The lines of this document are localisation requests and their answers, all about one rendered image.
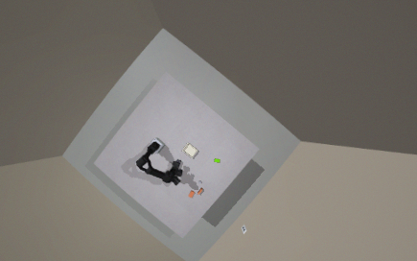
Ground reddish-brown long flat block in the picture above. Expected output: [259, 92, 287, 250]
[188, 190, 195, 198]

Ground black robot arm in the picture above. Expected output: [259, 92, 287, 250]
[136, 142, 182, 186]

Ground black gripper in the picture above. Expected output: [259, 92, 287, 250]
[170, 161, 179, 173]

